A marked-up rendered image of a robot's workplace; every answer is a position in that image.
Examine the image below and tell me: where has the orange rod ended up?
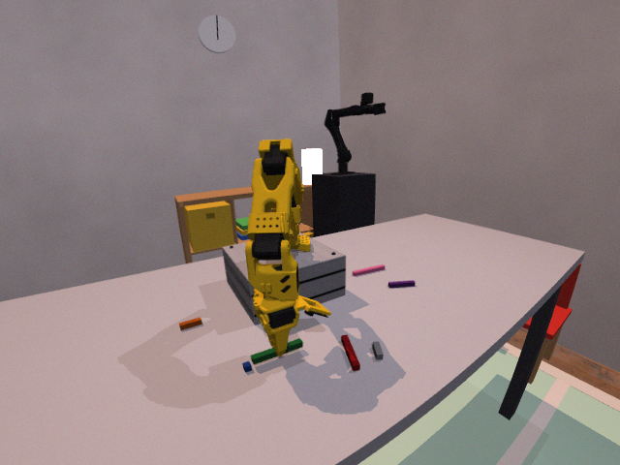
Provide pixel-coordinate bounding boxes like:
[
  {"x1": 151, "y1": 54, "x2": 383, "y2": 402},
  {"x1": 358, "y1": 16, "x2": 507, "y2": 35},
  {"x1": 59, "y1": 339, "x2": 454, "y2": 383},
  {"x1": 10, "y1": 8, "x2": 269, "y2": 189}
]
[{"x1": 179, "y1": 317, "x2": 202, "y2": 330}]

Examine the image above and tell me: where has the pink rod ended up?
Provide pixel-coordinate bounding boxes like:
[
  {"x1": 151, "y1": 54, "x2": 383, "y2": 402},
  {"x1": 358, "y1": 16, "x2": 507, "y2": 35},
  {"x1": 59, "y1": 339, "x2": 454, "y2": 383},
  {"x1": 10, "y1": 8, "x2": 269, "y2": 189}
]
[{"x1": 353, "y1": 264, "x2": 385, "y2": 276}]

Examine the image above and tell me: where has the purple rod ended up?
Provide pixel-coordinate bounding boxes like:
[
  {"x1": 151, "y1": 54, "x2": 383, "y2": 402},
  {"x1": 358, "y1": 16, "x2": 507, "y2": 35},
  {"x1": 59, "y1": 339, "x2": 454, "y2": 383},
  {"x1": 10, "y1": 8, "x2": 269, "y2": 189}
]
[{"x1": 388, "y1": 280, "x2": 416, "y2": 288}]

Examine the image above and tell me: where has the green rod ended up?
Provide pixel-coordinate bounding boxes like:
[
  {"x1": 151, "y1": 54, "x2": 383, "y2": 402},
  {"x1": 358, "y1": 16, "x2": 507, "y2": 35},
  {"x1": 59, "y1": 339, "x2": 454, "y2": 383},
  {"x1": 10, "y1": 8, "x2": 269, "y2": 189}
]
[{"x1": 251, "y1": 338, "x2": 303, "y2": 364}]

